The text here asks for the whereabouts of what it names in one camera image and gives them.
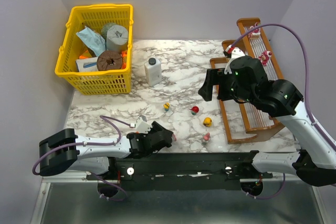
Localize light blue plastic pouch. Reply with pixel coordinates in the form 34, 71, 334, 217
76, 26, 106, 57

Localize grey tape roll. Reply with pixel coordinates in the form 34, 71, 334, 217
106, 25, 129, 54

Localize red hat figure toy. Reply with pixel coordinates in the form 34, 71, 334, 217
190, 106, 199, 115

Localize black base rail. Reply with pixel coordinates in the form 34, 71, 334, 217
86, 152, 302, 192

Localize red white bear toy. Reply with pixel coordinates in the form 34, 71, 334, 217
247, 23, 261, 40

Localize white blue box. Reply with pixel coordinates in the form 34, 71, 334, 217
76, 57, 98, 72

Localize white bottle black cap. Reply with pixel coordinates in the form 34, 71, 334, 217
144, 58, 162, 87

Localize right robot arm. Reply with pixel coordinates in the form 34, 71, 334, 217
198, 56, 335, 187

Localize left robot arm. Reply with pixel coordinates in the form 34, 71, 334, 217
32, 121, 176, 177

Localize yellow plastic basket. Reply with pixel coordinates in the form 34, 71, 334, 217
55, 4, 133, 95

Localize brown tape roll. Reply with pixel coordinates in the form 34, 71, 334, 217
97, 50, 123, 71

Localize small minion toy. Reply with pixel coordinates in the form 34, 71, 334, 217
163, 102, 170, 112

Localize green ball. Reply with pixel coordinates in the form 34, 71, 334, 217
101, 23, 116, 39

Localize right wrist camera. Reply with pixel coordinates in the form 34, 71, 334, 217
224, 45, 246, 74

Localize yellow duck toy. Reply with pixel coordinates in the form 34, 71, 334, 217
203, 117, 212, 127

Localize brown tiered wooden shelf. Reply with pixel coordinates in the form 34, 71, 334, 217
210, 18, 284, 144

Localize pink strawberry bear toy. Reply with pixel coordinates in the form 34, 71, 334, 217
258, 50, 272, 67

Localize orange bottle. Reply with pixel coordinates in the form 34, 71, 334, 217
121, 50, 127, 64

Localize pink bunny figure toy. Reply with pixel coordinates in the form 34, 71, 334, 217
202, 132, 211, 145

